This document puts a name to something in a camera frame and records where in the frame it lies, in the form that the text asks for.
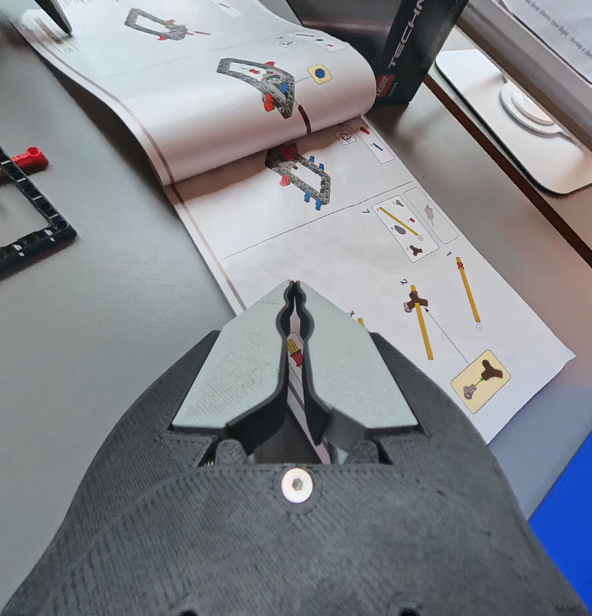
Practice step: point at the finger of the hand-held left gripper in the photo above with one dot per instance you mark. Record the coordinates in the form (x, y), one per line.
(55, 14)

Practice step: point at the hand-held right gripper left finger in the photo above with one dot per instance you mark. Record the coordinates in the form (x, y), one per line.
(228, 375)

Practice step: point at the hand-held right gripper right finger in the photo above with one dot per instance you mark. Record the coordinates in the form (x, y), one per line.
(353, 375)

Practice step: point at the black lego frame assembly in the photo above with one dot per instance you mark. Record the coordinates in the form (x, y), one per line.
(36, 197)

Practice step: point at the lego instruction booklet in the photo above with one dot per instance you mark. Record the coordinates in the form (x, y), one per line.
(228, 120)

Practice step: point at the lego set box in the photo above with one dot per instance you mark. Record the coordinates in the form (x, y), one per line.
(416, 53)

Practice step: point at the blue plastic bin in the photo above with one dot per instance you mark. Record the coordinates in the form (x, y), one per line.
(575, 505)

